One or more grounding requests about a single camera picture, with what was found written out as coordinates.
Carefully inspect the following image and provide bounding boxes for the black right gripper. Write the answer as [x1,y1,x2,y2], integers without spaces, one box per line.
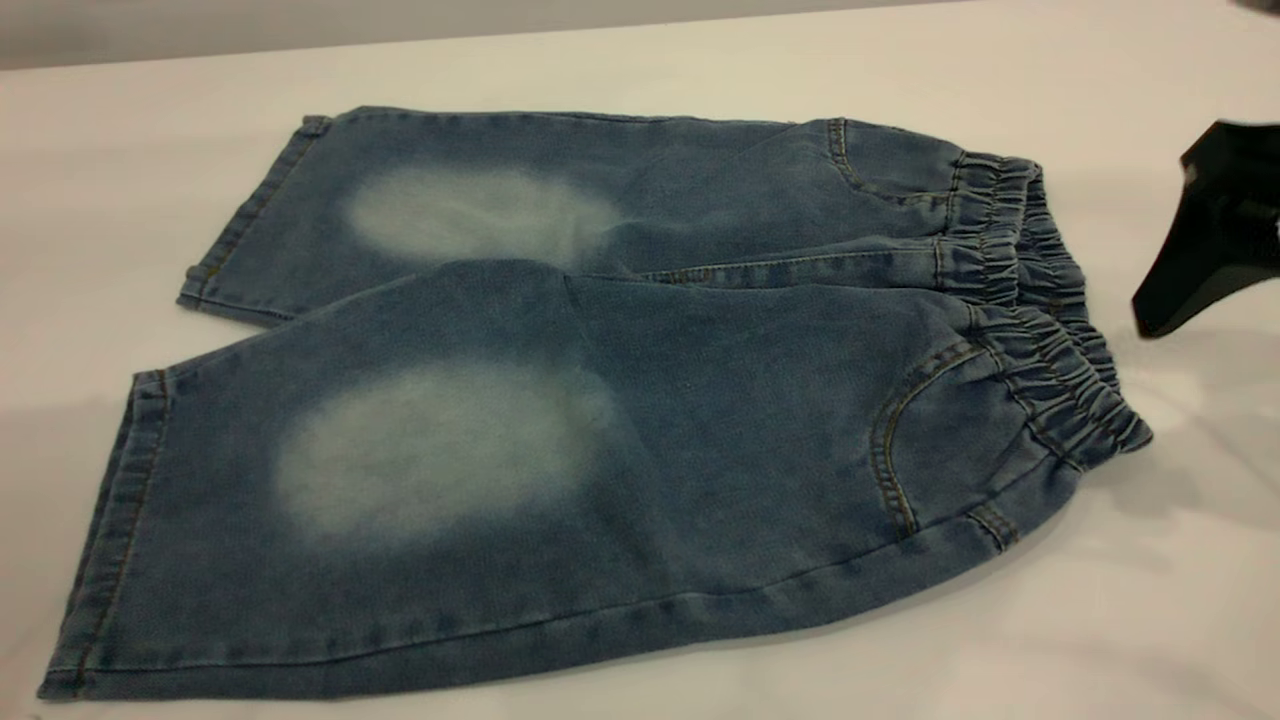
[1131,120,1280,340]

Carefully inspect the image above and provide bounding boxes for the blue denim shorts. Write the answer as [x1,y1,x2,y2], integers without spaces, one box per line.
[36,105,1154,701]

